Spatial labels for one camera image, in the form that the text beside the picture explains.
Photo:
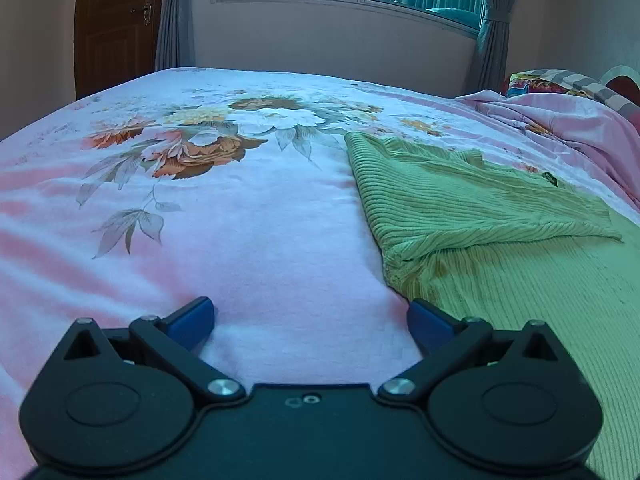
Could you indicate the pink crumpled blanket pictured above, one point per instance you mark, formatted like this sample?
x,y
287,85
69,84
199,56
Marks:
x,y
575,130

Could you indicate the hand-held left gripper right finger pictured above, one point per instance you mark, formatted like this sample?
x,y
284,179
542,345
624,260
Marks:
x,y
429,325

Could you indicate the dark red headboard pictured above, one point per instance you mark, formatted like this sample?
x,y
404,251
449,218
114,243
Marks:
x,y
626,84

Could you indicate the colourful floral pillow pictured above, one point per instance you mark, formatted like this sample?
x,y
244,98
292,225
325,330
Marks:
x,y
530,85

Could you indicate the grey-blue curtain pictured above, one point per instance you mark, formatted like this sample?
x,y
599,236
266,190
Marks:
x,y
175,20
492,35

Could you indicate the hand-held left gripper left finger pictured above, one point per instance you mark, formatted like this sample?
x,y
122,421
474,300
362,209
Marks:
x,y
190,321

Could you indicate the green ribbed knit sweater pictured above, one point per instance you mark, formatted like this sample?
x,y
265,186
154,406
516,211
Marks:
x,y
450,200

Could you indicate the grey striped pillow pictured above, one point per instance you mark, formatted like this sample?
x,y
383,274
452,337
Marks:
x,y
585,85

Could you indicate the bed with floral pink sheet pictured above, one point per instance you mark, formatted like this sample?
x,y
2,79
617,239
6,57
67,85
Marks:
x,y
250,235

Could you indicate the brown wooden door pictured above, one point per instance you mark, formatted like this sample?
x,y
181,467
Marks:
x,y
115,30

